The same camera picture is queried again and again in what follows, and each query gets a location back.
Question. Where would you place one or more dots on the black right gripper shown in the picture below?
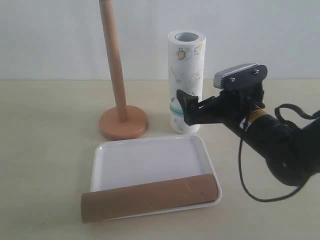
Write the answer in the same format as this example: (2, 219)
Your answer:
(228, 107)

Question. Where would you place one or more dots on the white printed paper towel roll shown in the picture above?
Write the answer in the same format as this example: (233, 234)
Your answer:
(186, 60)

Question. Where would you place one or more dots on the brown cardboard tube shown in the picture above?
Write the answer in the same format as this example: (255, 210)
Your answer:
(149, 197)

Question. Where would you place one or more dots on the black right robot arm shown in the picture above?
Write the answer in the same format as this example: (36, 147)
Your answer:
(289, 141)

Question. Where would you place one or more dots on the wooden paper towel holder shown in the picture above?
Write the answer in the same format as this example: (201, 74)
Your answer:
(122, 121)

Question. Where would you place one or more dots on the white plastic tray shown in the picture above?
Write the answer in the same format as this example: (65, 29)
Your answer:
(132, 162)

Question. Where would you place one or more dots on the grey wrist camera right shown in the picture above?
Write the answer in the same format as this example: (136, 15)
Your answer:
(240, 77)

